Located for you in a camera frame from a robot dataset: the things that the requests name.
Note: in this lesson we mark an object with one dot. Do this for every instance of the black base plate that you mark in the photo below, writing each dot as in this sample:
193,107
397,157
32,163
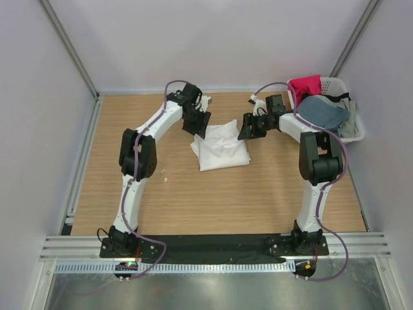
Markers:
210,249

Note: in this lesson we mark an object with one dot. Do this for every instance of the white slotted cable duct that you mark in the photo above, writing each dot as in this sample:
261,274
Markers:
127,267

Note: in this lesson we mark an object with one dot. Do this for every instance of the white laundry basket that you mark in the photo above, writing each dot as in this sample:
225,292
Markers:
295,125

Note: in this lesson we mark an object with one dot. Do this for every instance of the blue grey t shirt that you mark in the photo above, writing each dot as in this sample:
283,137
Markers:
322,112

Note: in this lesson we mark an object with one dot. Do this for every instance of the aluminium corner post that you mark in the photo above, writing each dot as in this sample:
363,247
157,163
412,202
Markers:
356,35
69,47

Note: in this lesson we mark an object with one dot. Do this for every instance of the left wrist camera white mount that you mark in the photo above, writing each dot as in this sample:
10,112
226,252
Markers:
203,104

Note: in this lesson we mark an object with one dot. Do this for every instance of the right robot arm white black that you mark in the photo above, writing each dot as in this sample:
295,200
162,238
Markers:
320,164

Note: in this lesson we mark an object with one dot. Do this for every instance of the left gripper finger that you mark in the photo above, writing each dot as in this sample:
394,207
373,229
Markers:
202,123
192,129

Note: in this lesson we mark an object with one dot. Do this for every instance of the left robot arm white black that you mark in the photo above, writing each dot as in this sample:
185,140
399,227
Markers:
138,161

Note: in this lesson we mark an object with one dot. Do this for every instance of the white t shirt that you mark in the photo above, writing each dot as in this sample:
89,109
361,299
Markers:
220,148

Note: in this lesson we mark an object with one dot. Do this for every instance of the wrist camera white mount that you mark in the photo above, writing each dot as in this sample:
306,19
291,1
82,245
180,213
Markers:
203,104
259,106

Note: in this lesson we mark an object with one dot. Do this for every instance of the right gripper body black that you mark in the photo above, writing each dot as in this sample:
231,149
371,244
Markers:
252,124

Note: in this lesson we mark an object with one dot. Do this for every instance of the right aluminium corner post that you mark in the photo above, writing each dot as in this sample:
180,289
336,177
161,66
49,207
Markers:
356,35

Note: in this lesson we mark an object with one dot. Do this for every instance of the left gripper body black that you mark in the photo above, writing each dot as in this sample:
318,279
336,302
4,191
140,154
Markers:
196,121

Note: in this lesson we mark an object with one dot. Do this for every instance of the pink t shirt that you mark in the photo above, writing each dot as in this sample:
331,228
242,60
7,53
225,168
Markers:
309,85

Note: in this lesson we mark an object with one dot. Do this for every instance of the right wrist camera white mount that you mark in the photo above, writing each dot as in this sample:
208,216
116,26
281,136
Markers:
259,106

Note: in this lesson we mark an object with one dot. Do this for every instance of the left aluminium corner post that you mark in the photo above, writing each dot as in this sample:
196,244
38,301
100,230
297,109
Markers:
69,47

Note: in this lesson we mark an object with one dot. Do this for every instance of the aluminium frame rail front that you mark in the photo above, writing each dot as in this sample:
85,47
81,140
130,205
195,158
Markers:
68,248

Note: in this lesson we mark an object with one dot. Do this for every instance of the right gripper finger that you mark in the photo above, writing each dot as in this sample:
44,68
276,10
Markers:
247,133
249,120

